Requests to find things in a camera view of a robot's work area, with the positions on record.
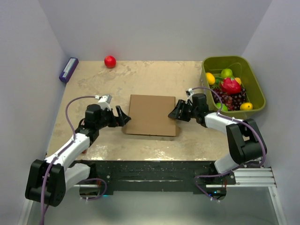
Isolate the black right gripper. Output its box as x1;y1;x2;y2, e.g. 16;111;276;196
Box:
168;100;198;122

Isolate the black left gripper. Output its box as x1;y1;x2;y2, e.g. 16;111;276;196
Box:
96;106;131;130

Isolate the brown cardboard box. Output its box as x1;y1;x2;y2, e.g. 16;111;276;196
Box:
123;95;180;137

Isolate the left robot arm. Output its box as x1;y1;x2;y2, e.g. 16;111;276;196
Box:
25;104;131;207

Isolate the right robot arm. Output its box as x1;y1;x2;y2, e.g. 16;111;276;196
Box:
168;93;267;184

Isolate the purple rectangular box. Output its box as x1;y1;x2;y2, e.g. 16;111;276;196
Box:
59;57;79;84

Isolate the green fruit lower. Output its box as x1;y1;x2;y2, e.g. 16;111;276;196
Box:
216;103;228;112

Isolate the yellow lemon upper left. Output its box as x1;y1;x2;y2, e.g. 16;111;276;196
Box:
206;73;216;86

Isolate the red apple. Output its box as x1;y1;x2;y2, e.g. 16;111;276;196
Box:
104;55;117;68

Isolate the purple grape bunch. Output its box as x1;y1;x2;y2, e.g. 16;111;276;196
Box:
213;87;247;111

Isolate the green lime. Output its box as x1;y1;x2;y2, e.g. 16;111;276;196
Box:
220;68;234;79

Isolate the orange fruit behind dragonfruit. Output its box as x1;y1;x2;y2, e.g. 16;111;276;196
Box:
235;77;242;86

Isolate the yellow mango lower right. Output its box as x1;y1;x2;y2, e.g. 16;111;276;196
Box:
240;102;253;111

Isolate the green plastic bin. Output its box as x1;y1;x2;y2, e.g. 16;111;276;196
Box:
200;56;266;119

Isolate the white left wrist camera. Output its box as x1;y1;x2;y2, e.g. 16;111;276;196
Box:
94;94;112;111

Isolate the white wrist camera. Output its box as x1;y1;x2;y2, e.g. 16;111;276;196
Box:
94;94;112;111
185;88;195;105

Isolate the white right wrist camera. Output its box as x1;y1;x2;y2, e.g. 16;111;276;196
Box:
185;88;195;105

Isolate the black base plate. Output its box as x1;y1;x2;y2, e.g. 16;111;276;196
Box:
72;160;236;200

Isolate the aluminium rail frame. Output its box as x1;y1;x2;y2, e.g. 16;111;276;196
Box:
19;161;286;225

